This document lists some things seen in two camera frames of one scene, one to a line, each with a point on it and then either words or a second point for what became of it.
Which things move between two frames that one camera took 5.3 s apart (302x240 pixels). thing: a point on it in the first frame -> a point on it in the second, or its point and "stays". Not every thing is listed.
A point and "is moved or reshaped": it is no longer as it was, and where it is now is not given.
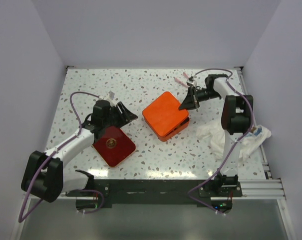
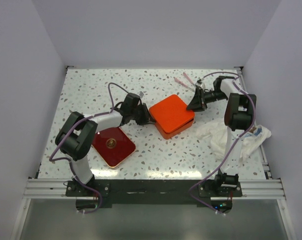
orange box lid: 164,114 is moved or reshaped
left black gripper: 125,117 -> 147,119
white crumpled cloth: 250,141 stays
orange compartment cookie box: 173,133 is moved or reshaped
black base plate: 153,191 stays
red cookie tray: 114,145 stays
